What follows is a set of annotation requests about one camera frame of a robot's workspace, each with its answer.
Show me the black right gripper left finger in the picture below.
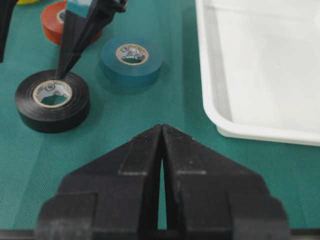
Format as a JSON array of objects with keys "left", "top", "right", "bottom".
[{"left": 34, "top": 124, "right": 162, "bottom": 240}]

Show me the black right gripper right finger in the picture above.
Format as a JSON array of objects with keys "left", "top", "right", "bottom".
[{"left": 162, "top": 124, "right": 290, "bottom": 240}]

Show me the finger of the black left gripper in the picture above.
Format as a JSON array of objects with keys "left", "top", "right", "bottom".
[
  {"left": 55, "top": 0, "right": 128, "bottom": 80},
  {"left": 0, "top": 0, "right": 18, "bottom": 63}
]

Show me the yellow tape roll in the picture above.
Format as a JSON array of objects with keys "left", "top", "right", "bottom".
[{"left": 16, "top": 0, "right": 43, "bottom": 6}]

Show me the red tape roll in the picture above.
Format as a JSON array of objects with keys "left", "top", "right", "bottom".
[{"left": 40, "top": 0, "right": 103, "bottom": 46}]

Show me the black tape roll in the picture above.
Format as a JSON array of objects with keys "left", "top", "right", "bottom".
[{"left": 15, "top": 69, "right": 90, "bottom": 133}]

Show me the teal tape roll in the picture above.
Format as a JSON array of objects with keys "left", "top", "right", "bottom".
[{"left": 99, "top": 36, "right": 164, "bottom": 88}]

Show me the white plastic case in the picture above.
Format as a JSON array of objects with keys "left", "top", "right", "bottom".
[{"left": 195, "top": 0, "right": 320, "bottom": 146}]

